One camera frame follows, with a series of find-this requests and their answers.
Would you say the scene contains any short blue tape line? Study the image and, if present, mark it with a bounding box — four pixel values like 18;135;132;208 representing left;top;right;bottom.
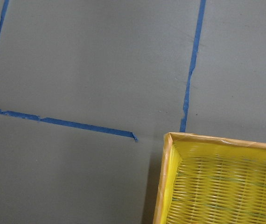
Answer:
0;109;139;142

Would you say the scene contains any yellow plastic basket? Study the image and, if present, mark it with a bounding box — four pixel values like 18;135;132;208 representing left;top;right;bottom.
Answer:
153;132;266;224

